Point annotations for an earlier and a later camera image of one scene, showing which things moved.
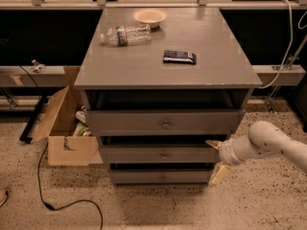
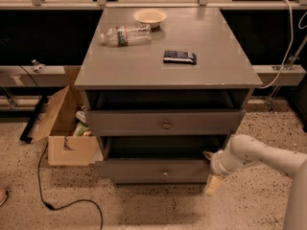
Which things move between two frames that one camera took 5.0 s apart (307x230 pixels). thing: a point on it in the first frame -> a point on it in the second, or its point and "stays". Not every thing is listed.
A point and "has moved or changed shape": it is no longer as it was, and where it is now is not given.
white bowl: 152,16 stays
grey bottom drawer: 160,177 stays
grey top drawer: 164,122 stays
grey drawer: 157,154 has moved or changed shape
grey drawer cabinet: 157,83 stays
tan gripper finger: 215,143 -> 209,155
